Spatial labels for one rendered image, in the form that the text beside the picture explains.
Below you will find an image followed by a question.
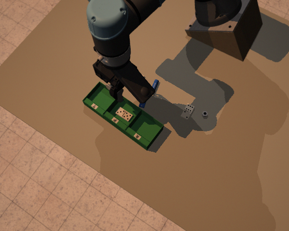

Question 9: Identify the grey hex nut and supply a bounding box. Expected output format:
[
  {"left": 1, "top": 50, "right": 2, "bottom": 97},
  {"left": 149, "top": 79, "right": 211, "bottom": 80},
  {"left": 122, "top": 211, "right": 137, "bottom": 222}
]
[{"left": 202, "top": 111, "right": 208, "bottom": 117}]

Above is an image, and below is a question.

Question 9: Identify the blue usb stick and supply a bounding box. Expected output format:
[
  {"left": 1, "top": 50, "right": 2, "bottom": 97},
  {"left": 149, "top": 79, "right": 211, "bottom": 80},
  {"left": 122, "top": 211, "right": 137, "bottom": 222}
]
[{"left": 139, "top": 103, "right": 146, "bottom": 108}]

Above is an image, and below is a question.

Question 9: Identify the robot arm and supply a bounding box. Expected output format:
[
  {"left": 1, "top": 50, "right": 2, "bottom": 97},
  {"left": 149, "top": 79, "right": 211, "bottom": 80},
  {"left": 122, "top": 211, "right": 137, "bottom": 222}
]
[{"left": 86, "top": 0, "right": 242, "bottom": 103}]

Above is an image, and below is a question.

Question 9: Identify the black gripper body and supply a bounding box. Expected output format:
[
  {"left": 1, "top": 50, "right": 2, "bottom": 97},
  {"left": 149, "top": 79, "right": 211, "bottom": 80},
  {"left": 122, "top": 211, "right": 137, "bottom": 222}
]
[{"left": 93, "top": 57, "right": 130, "bottom": 91}]

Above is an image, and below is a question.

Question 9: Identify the green rack of three bins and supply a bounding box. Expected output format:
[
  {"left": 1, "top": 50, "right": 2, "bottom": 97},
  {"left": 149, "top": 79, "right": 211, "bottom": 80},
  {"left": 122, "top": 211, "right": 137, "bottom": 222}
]
[{"left": 82, "top": 82, "right": 164, "bottom": 150}]

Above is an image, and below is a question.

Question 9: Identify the blue aa battery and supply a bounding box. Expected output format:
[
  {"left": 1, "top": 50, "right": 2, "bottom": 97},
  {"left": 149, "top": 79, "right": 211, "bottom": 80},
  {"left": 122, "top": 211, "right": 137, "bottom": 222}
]
[{"left": 152, "top": 79, "right": 159, "bottom": 90}]

